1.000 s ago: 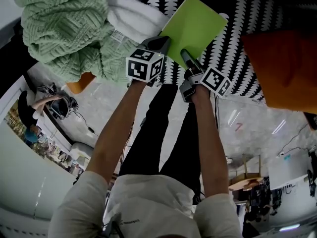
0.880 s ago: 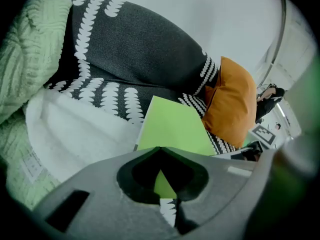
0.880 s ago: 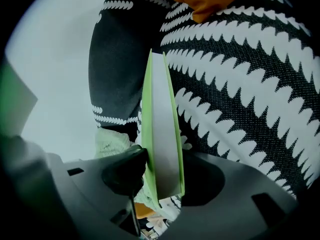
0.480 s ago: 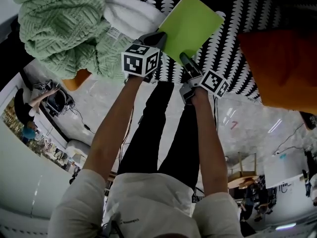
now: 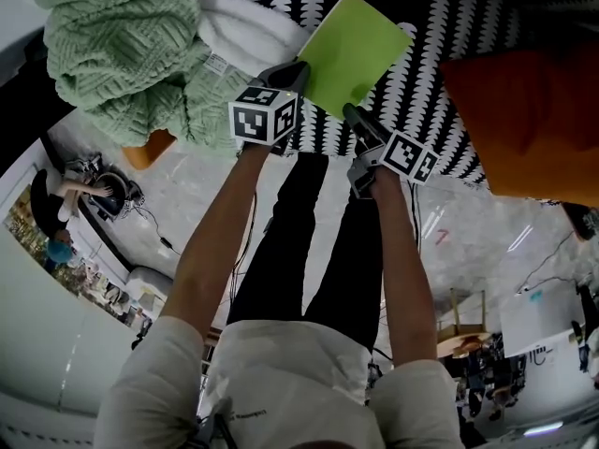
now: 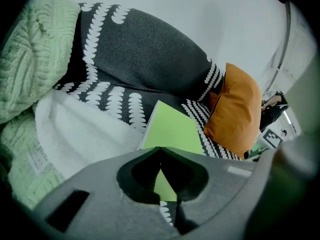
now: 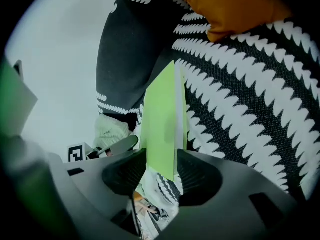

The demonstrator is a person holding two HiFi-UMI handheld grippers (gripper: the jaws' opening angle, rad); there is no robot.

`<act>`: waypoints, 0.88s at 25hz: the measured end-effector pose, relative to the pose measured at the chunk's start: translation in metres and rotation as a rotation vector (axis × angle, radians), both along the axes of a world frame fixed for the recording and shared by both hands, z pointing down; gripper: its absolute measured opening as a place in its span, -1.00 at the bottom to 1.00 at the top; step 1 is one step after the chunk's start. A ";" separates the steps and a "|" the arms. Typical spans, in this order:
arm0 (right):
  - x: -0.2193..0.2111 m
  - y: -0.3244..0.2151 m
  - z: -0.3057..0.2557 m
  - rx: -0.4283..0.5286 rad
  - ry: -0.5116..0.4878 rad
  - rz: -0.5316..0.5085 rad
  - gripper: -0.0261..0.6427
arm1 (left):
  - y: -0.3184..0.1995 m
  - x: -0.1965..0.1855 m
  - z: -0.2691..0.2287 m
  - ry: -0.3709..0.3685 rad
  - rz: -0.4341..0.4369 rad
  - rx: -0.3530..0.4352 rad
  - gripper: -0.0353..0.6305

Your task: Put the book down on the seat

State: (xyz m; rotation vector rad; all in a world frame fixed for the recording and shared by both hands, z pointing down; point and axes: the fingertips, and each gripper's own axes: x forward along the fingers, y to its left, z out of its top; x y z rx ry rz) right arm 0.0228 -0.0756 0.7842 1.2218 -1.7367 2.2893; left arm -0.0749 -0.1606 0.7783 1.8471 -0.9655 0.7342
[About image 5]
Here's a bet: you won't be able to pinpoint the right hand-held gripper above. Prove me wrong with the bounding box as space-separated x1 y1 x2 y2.
343 102 441 200

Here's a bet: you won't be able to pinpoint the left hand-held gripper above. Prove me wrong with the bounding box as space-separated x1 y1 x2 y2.
227 60 312 156

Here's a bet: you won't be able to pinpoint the green book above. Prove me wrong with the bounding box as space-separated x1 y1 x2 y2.
297 0 416 121

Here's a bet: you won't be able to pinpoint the person's left forearm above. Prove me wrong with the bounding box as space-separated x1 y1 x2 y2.
158 142 272 334

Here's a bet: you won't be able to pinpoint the person's right forearm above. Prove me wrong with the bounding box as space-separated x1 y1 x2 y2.
369 168 439 369

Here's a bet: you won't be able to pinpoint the white fluffy cloth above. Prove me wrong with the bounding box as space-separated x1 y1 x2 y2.
196 0 310 79

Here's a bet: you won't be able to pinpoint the black white striped throw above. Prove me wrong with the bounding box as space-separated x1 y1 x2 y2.
194 0 599 186

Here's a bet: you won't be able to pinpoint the person's black trousers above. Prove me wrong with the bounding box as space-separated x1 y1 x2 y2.
226 150 389 355

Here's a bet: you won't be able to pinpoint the orange cushion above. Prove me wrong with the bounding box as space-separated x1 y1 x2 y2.
439 47 599 205

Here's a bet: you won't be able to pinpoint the green knitted blanket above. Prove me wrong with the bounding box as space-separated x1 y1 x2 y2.
30 0 256 149

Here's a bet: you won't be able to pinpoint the black round device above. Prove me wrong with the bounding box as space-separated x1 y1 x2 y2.
88 170 141 222

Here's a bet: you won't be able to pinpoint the wooden side table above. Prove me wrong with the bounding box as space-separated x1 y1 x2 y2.
434 287 492 359

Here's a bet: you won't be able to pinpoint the grey patterned knit blanket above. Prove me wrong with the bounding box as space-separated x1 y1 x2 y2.
561 201 599 242

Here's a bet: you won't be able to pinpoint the person's white t-shirt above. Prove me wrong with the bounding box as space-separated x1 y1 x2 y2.
95 315 464 449

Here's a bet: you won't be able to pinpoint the black TV cabinet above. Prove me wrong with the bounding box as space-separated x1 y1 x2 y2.
0 39 76 167

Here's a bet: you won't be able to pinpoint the cluttered display shelf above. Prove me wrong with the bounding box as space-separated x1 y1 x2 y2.
4 189 155 326

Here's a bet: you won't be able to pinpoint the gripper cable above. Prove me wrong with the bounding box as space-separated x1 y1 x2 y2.
406 180 425 252
228 194 258 298

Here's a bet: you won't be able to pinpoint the thin black cable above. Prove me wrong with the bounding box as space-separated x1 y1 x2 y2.
139 206 182 256

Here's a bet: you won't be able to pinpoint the long black floor cable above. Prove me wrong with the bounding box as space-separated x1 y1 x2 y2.
521 231 577 292

